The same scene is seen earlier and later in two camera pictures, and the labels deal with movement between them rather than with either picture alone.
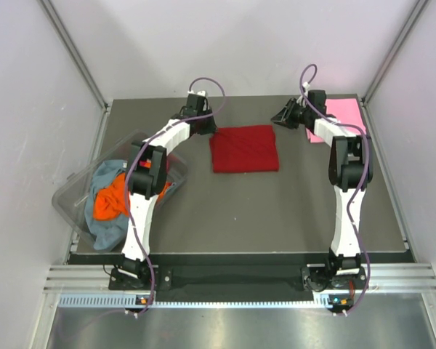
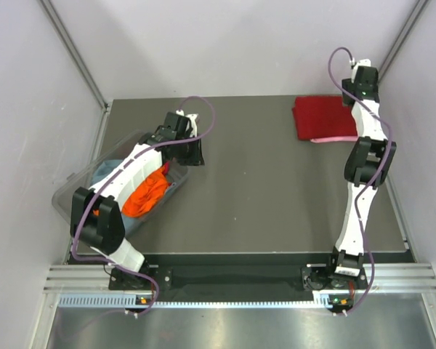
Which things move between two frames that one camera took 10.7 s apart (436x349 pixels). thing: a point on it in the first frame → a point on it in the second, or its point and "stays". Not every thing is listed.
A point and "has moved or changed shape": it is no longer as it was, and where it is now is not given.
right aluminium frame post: [420, 8] stays
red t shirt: [244, 149] has moved or changed shape
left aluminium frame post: [66, 38] stays
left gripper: [210, 128] → [196, 158]
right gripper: [283, 119] → [346, 83]
